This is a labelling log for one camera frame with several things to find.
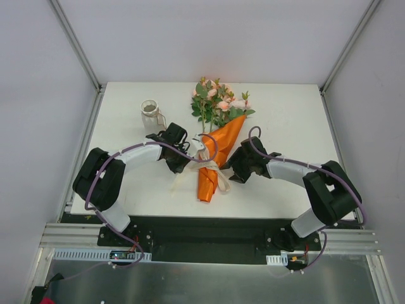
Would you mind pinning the pink rose stem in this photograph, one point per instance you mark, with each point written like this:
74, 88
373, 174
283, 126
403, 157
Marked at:
216, 93
222, 108
198, 104
240, 107

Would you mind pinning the orange wrapping paper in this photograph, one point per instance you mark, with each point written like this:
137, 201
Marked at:
210, 179

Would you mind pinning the white cable duct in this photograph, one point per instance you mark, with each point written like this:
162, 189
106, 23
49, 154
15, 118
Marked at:
277, 260
117, 256

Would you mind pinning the left white cable duct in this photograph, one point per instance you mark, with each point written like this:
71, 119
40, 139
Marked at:
117, 256

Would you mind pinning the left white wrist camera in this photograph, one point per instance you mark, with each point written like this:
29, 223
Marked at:
195, 146

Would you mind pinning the white ribbed ceramic vase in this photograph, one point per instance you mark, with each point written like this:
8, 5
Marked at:
152, 118

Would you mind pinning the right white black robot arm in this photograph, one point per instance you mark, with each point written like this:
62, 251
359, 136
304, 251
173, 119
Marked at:
331, 193

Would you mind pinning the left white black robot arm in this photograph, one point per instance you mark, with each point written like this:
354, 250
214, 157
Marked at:
100, 177

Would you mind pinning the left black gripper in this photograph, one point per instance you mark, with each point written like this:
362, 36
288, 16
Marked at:
182, 157

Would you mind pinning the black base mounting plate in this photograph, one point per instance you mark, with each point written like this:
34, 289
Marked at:
214, 240

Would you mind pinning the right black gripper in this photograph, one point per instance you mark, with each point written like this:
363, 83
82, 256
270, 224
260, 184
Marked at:
238, 164

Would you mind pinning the right white cable duct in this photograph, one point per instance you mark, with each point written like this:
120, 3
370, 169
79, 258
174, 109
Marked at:
277, 260

